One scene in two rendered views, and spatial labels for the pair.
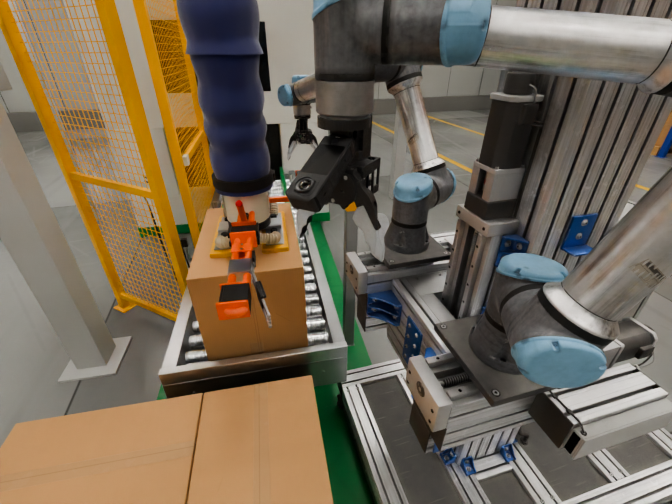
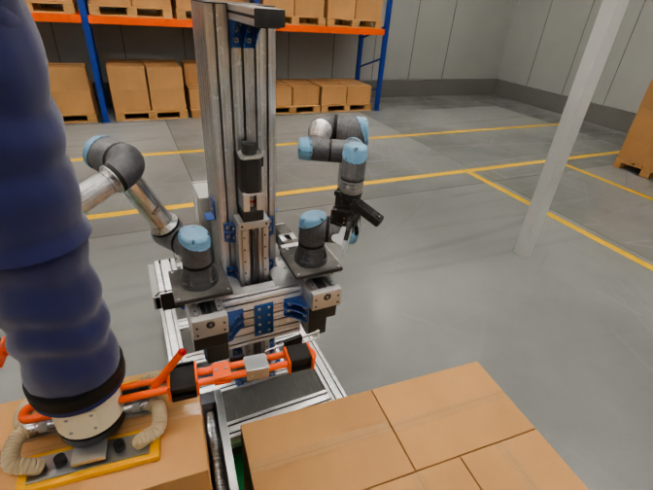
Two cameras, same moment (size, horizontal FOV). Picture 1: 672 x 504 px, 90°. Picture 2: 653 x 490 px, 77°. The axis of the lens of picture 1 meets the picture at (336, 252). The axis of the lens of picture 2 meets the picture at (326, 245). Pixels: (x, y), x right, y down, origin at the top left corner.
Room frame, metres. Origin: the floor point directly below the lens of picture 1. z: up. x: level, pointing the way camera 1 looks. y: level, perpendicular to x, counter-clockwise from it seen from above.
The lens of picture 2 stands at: (0.78, 1.17, 2.06)
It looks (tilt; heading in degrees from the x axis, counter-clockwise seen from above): 31 degrees down; 259
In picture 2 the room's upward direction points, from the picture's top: 4 degrees clockwise
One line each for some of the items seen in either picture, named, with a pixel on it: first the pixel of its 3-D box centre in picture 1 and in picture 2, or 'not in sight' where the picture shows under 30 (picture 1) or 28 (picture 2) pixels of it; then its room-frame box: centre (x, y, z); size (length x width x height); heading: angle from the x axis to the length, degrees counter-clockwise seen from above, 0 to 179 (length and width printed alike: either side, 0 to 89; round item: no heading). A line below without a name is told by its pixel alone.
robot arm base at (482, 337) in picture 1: (509, 330); (311, 249); (0.54, -0.38, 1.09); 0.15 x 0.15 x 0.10
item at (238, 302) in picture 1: (234, 299); (298, 358); (0.66, 0.25, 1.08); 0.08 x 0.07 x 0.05; 10
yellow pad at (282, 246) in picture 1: (274, 227); not in sight; (1.27, 0.26, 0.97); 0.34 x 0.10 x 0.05; 10
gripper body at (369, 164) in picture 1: (346, 159); (347, 207); (0.48, -0.01, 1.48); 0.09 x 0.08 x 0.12; 150
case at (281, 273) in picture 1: (254, 272); (107, 474); (1.26, 0.37, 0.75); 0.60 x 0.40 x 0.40; 11
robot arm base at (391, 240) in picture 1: (407, 230); (198, 270); (1.02, -0.24, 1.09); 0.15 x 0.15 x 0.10
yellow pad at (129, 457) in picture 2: (227, 230); (91, 455); (1.23, 0.45, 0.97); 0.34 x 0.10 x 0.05; 10
